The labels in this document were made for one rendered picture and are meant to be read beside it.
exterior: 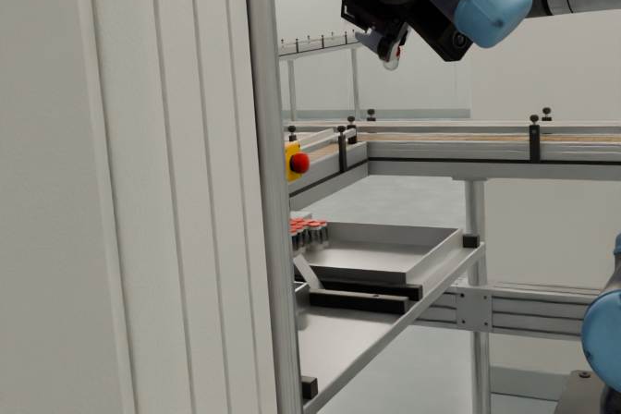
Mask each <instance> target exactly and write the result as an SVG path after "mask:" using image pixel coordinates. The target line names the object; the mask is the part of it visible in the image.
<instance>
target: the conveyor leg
mask: <svg viewBox="0 0 621 414"><path fill-rule="evenodd" d="M489 179H490V178H485V177H452V180H456V181H465V206H466V233H467V234H474V235H480V242H484V249H485V253H484V254H483V255H482V256H481V257H480V258H479V259H478V260H477V261H475V262H474V263H473V264H472V265H471V266H470V267H469V268H468V284H469V285H470V286H485V285H487V257H486V225H485V195H484V181H488V180H489ZM469 342H470V368H471V396H472V414H492V412H491V381H490V349H489V333H483V332H473V331H469Z"/></svg>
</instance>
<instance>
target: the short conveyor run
mask: <svg viewBox="0 0 621 414"><path fill-rule="evenodd" d="M287 130H288V131H289V132H291V135H290V136H289V142H299V144H300V152H304V153H306V154H307V155H308V156H309V158H310V167H309V170H308V172H306V173H305V174H302V177H301V178H299V179H297V180H295V181H292V182H290V183H288V184H287V185H288V193H289V200H290V211H291V212H297V211H299V210H301V209H303V208H305V207H307V206H309V205H311V204H313V203H315V202H316V201H319V200H321V199H323V198H325V197H327V196H329V195H331V194H333V193H335V192H337V191H339V190H340V189H343V188H345V187H347V186H349V185H351V184H353V183H355V182H357V181H359V180H361V179H363V178H364V177H368V176H369V163H368V145H367V142H366V141H363V142H358V143H356V144H346V139H348V138H350V137H353V136H355V135H356V130H355V129H354V128H351V129H349V130H346V127H345V126H344V125H340V126H338V127H337V131H338V132H340V133H338V134H335V135H334V130H333V129H332V128H329V129H327V130H325V131H322V132H319V133H316V134H313V135H310V136H309V137H306V138H303V139H300V140H297V135H296V134H294V132H295V130H297V128H296V126H295V125H290V126H289V127H287ZM345 130H346V131H345ZM335 143H338V144H335Z"/></svg>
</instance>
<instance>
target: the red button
mask: <svg viewBox="0 0 621 414"><path fill-rule="evenodd" d="M309 167H310V158H309V156H308V155H307V154H306V153H304V152H297V153H296V154H295V156H294V158H293V168H294V171H295V172H296V173H297V174H305V173H306V172H308V170H309Z"/></svg>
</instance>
